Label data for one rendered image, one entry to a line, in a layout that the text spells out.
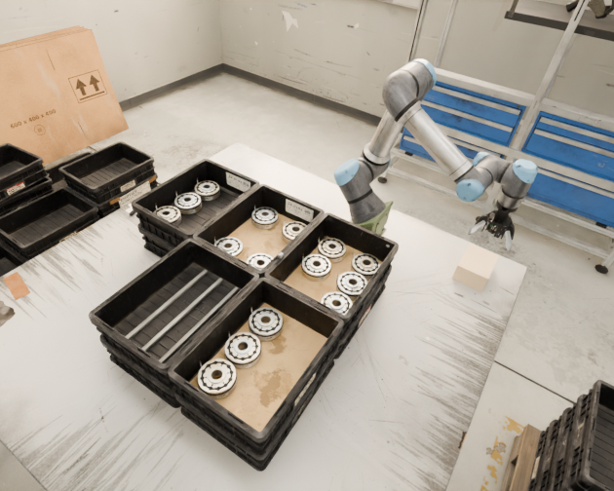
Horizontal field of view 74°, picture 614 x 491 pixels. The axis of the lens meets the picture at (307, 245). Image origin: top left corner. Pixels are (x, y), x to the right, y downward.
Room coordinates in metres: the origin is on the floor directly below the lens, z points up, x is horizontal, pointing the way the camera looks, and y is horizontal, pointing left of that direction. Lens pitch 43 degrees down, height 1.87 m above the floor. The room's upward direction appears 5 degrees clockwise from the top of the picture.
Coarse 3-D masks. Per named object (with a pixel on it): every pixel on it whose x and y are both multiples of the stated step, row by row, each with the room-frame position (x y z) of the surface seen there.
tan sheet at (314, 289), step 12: (312, 252) 1.07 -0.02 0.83; (348, 252) 1.09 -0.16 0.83; (360, 252) 1.10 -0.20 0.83; (300, 264) 1.01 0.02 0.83; (336, 264) 1.03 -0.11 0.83; (348, 264) 1.03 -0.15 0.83; (300, 276) 0.95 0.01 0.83; (336, 276) 0.97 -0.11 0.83; (300, 288) 0.90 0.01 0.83; (312, 288) 0.90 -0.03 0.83; (324, 288) 0.91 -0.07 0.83
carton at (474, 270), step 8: (472, 248) 1.24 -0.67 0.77; (480, 248) 1.25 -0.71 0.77; (464, 256) 1.19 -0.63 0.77; (472, 256) 1.20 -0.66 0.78; (480, 256) 1.20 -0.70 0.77; (488, 256) 1.21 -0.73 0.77; (496, 256) 1.21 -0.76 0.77; (464, 264) 1.15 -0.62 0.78; (472, 264) 1.15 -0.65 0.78; (480, 264) 1.16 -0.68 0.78; (488, 264) 1.16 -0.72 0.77; (456, 272) 1.14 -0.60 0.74; (464, 272) 1.12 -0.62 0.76; (472, 272) 1.11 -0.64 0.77; (480, 272) 1.11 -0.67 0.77; (488, 272) 1.12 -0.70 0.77; (456, 280) 1.13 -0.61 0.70; (464, 280) 1.12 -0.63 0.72; (472, 280) 1.10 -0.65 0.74; (480, 280) 1.09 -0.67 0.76; (480, 288) 1.08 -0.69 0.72
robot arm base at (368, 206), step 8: (368, 192) 1.36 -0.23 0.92; (352, 200) 1.34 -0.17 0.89; (360, 200) 1.33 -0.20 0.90; (368, 200) 1.34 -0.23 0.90; (376, 200) 1.35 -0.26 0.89; (352, 208) 1.33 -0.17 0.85; (360, 208) 1.32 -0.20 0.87; (368, 208) 1.32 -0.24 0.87; (376, 208) 1.32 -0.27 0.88; (384, 208) 1.34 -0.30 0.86; (352, 216) 1.35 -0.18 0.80; (360, 216) 1.30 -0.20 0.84; (368, 216) 1.29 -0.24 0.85
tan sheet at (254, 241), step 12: (240, 228) 1.17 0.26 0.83; (252, 228) 1.18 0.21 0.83; (276, 228) 1.19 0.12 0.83; (240, 240) 1.11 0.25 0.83; (252, 240) 1.11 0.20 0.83; (264, 240) 1.12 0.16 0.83; (276, 240) 1.12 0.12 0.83; (252, 252) 1.05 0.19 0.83; (264, 252) 1.05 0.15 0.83; (276, 252) 1.06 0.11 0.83
